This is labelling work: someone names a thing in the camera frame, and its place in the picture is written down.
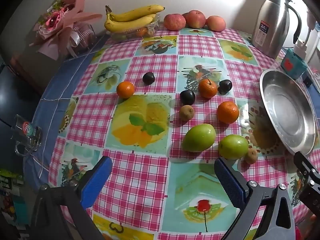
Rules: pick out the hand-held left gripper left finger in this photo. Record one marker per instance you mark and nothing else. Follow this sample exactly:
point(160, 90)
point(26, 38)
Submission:
point(97, 180)

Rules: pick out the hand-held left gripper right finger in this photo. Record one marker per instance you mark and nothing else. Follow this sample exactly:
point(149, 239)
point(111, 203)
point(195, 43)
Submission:
point(230, 185)

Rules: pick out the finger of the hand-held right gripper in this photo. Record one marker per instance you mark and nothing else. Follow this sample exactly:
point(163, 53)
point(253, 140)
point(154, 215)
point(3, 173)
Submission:
point(302, 162)

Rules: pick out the small brown round fruit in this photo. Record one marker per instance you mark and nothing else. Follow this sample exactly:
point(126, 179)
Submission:
point(186, 112)
point(251, 156)

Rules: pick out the round green jujube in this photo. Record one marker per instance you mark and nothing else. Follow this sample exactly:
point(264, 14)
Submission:
point(233, 146)

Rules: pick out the elongated green jujube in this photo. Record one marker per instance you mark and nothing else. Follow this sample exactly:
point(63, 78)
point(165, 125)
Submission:
point(198, 138)

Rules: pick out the stainless steel plate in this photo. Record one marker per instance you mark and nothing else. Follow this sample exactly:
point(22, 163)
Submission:
point(287, 107)

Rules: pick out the dark purple plum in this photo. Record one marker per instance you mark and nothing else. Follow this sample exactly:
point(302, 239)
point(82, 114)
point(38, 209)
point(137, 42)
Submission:
point(225, 87)
point(187, 97)
point(148, 78)

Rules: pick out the orange mandarin with long stem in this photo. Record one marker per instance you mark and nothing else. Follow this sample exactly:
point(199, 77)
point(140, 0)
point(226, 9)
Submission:
point(207, 88)

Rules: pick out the pink checked tablecloth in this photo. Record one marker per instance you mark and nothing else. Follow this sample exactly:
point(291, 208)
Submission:
point(140, 172)

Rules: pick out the black power adapter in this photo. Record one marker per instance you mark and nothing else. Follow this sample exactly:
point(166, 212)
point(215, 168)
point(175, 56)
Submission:
point(307, 79)

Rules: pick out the clear glass mug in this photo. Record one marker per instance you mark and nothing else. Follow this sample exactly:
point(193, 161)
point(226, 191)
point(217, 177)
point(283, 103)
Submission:
point(26, 135)

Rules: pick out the teal plastic box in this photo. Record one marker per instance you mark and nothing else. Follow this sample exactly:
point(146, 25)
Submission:
point(291, 65)

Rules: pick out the stainless steel thermos jug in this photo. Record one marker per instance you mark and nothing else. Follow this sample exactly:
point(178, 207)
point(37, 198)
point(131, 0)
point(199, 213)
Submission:
point(272, 25)

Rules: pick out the clear plastic fruit container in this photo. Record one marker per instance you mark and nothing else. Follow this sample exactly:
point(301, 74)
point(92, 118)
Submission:
point(148, 31)

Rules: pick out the red apple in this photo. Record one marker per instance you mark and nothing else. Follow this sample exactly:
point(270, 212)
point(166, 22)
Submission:
point(196, 18)
point(216, 23)
point(174, 22)

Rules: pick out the pink wrapped flower bouquet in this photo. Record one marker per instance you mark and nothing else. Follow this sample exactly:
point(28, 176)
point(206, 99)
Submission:
point(57, 20)

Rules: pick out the yellow banana bunch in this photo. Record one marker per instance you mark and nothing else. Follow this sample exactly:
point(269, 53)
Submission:
point(130, 15)

